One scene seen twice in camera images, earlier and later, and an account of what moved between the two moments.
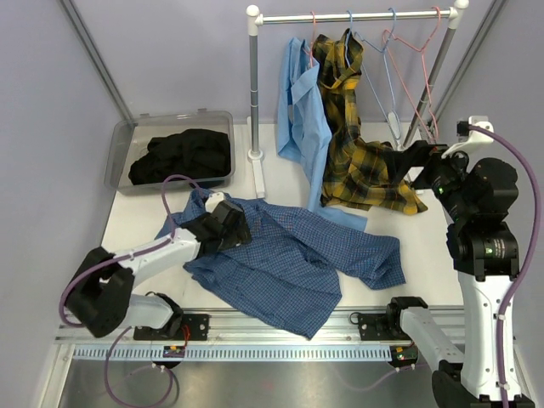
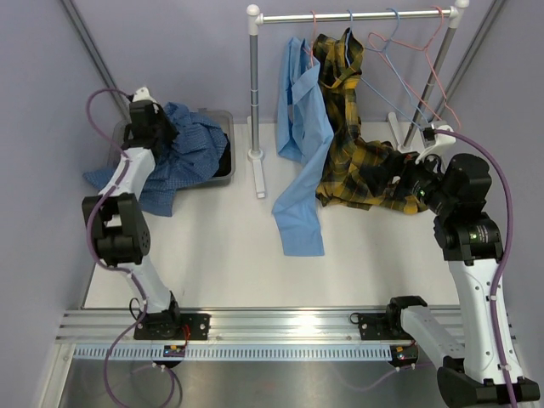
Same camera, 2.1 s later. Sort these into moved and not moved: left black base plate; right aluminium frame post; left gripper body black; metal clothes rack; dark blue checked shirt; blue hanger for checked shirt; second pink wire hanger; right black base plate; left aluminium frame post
Moved: left gripper body black; blue hanger for checked shirt; dark blue checked shirt
Not moved: left black base plate; left aluminium frame post; metal clothes rack; right black base plate; second pink wire hanger; right aluminium frame post
